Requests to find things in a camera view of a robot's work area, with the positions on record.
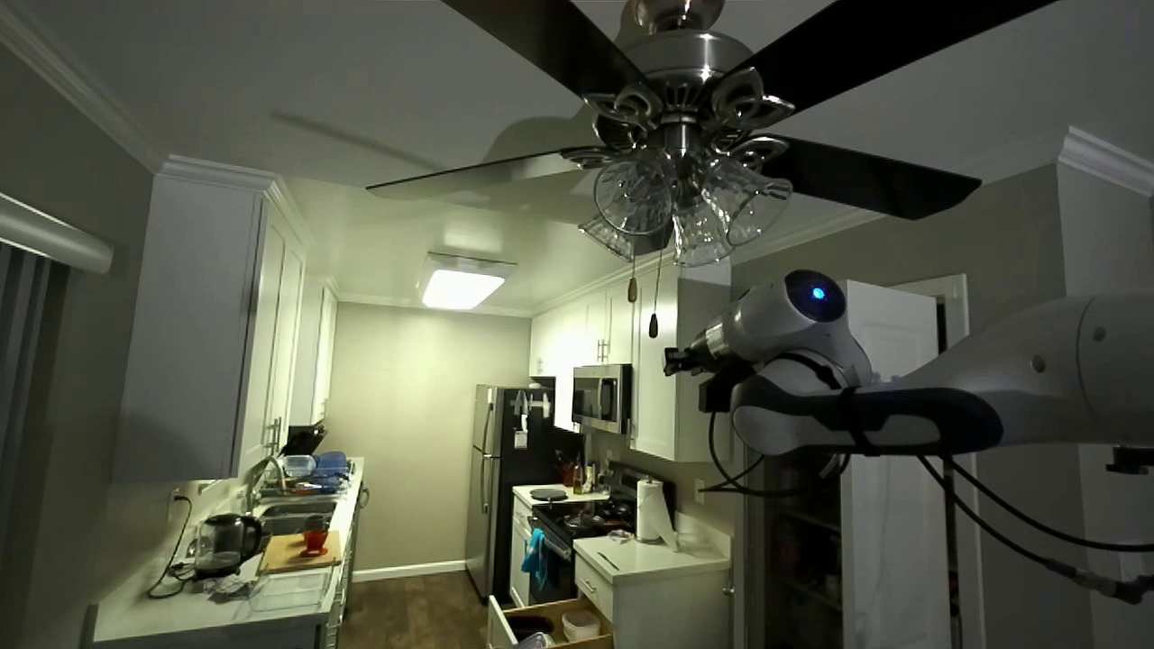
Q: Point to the white cabinet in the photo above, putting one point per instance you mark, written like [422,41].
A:
[655,597]
[212,326]
[632,319]

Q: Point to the grey window blind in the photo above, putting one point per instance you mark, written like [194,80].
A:
[22,301]

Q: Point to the white kitchen counter left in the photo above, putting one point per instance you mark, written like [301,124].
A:
[166,609]

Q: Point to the black stainless refrigerator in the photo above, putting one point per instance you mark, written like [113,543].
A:
[512,443]

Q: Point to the rectangular kitchen ceiling light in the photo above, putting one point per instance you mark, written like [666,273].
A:
[460,291]

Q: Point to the white paper towel roll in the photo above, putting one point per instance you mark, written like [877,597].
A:
[651,513]

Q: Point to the white upper cabinet right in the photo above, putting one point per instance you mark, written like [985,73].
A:
[632,319]

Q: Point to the dark bladed ceiling fan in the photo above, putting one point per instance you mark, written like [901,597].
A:
[684,120]

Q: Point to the black electric kettle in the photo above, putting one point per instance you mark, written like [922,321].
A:
[223,543]

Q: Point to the white lower cabinet right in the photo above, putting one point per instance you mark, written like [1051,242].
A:
[655,597]

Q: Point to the white pantry door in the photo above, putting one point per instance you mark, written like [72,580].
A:
[894,591]

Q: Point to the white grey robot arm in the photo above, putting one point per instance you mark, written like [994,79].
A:
[789,378]

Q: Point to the open wooden drawer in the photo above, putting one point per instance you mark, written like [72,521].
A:
[550,624]

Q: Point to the white upper cabinet left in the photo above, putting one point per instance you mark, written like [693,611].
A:
[212,326]

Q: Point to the white stove with oven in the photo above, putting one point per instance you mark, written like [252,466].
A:
[544,521]

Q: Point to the wooden cutting board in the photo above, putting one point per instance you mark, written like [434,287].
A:
[292,552]

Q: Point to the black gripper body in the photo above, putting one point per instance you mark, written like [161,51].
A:
[720,372]

